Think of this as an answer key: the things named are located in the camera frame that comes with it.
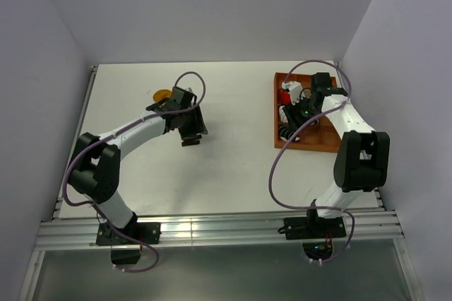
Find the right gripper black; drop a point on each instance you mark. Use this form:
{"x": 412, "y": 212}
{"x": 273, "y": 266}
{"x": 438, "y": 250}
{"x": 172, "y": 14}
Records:
{"x": 292, "y": 111}

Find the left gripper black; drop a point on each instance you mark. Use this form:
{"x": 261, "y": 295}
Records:
{"x": 197, "y": 127}

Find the black white striped sock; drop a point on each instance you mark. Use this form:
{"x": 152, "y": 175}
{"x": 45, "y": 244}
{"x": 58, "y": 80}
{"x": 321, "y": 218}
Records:
{"x": 284, "y": 133}

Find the mustard yellow sock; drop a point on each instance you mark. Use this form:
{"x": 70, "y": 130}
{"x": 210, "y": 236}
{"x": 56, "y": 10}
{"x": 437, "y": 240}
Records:
{"x": 162, "y": 94}

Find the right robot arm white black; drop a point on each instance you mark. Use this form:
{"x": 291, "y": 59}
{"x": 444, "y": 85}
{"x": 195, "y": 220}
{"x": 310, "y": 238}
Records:
{"x": 361, "y": 163}

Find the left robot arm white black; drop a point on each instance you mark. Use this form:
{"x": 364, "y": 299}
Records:
{"x": 95, "y": 165}

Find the white grey striped rolled sock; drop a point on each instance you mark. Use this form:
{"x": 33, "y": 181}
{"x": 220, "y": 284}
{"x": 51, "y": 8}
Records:
{"x": 282, "y": 114}

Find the red rolled sock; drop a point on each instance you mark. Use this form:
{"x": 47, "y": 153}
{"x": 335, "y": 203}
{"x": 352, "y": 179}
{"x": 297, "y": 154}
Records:
{"x": 284, "y": 97}

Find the orange compartment tray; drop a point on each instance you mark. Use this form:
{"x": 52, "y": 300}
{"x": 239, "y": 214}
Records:
{"x": 320, "y": 136}

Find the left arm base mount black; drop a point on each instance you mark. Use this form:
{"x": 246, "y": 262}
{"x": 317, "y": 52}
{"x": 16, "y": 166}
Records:
{"x": 127, "y": 244}

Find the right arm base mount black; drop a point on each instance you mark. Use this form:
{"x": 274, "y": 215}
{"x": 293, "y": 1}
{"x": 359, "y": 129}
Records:
{"x": 323, "y": 230}

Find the aluminium front rail frame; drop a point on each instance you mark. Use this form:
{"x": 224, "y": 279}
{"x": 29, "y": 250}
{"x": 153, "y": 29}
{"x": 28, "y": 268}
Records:
{"x": 217, "y": 230}

